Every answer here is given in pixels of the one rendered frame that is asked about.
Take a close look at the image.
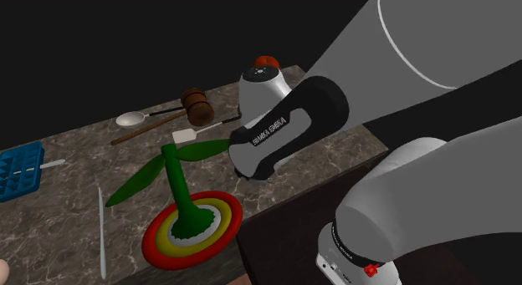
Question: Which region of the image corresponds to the white spatula black handle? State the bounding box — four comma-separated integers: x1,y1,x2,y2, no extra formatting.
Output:
171,115,243,145

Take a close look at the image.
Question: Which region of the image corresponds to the blue ice cube tray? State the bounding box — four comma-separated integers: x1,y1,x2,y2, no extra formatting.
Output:
0,140,46,204

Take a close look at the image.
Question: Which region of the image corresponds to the long thin grey rod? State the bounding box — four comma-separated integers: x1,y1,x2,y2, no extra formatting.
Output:
97,186,108,281

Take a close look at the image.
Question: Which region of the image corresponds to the red yellow flower green stem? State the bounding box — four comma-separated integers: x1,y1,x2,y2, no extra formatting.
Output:
105,138,244,272

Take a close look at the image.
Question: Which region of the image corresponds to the white stick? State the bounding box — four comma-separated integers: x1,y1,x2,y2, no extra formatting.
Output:
0,158,67,181

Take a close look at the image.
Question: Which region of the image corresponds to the brown wooden mallet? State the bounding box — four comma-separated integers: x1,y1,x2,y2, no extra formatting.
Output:
110,87,216,146

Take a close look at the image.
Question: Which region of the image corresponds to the silver spoon black handle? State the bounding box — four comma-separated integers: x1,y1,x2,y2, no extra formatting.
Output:
115,106,186,129

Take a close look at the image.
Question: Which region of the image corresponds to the red round fruit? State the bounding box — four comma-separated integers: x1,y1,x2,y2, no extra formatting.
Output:
253,54,281,70

